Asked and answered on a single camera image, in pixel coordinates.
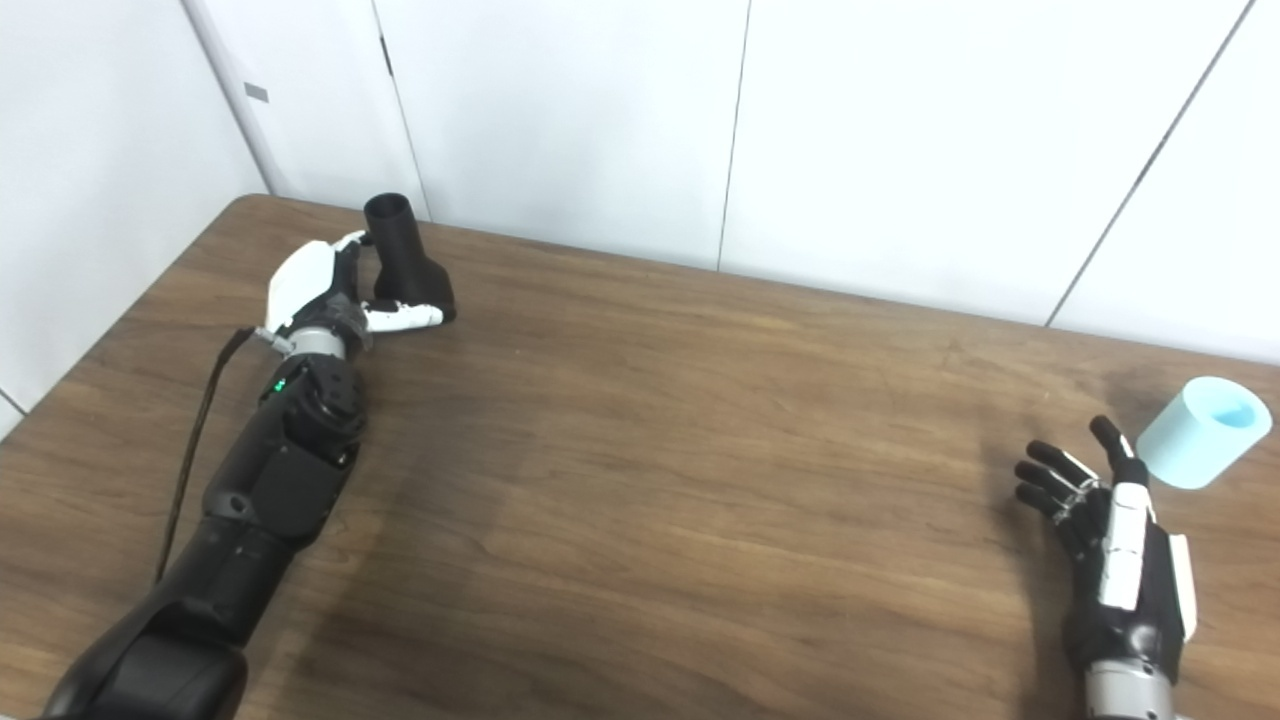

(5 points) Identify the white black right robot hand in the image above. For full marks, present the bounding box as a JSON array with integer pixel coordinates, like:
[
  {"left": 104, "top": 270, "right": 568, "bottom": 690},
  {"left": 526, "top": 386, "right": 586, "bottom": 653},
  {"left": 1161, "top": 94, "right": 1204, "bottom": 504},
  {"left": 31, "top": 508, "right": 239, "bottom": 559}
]
[{"left": 1014, "top": 416, "right": 1198, "bottom": 673}]

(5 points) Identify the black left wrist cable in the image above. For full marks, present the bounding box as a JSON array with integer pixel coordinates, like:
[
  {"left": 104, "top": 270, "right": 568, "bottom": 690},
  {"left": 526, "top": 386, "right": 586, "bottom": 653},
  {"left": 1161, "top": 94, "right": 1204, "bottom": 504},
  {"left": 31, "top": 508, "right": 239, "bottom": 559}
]
[{"left": 152, "top": 326, "right": 291, "bottom": 586}]

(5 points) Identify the black funnel-shaped nozzle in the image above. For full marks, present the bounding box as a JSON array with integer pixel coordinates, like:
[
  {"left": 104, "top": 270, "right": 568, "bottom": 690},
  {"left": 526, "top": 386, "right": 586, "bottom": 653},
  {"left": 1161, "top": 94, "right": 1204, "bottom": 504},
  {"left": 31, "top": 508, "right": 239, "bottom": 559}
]
[{"left": 363, "top": 193, "right": 458, "bottom": 326}]

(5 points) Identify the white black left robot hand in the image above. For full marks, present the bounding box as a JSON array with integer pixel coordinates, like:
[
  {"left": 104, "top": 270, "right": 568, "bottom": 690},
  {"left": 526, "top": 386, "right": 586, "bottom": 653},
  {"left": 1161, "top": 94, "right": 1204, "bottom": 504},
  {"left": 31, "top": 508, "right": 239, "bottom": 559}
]
[{"left": 265, "top": 230, "right": 446, "bottom": 353}]

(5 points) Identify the light blue cup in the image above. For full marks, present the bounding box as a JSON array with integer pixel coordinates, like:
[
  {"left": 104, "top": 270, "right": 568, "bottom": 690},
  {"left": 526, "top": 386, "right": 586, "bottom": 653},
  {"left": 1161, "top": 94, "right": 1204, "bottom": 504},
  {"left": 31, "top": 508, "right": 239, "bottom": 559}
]
[{"left": 1136, "top": 376, "right": 1274, "bottom": 491}]

